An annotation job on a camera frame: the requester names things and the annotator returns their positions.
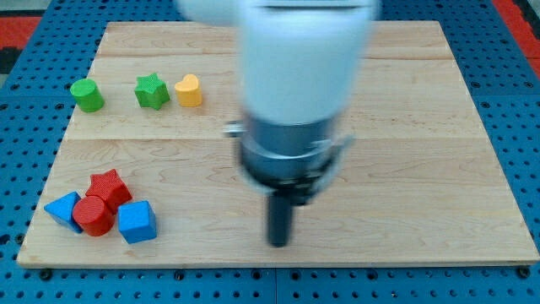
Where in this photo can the red cylinder block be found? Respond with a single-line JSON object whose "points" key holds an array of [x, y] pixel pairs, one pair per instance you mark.
{"points": [[93, 216]]}

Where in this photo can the blue cube block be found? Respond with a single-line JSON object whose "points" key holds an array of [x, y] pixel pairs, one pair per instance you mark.
{"points": [[137, 222]]}

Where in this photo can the grey black tool mount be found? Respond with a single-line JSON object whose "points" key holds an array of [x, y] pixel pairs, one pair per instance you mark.
{"points": [[296, 161]]}

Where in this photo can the green cylinder block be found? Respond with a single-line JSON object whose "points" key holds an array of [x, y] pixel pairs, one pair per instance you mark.
{"points": [[87, 95]]}

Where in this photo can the blue triangle block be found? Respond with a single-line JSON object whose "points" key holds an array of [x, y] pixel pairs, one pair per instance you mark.
{"points": [[61, 211]]}

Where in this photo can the red star block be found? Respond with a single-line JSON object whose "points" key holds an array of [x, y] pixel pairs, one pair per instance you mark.
{"points": [[110, 188]]}

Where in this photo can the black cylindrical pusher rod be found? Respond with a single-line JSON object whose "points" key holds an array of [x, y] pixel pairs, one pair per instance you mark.
{"points": [[279, 219]]}

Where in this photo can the yellow heart block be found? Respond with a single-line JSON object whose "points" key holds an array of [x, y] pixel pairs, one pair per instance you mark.
{"points": [[188, 91]]}

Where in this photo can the green star block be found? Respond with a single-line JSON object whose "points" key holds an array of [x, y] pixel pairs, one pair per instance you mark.
{"points": [[151, 91]]}

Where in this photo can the wooden board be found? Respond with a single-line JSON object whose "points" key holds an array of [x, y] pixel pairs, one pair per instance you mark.
{"points": [[420, 186]]}

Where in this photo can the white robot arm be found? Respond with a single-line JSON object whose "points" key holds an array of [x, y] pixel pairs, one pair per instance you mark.
{"points": [[298, 61]]}

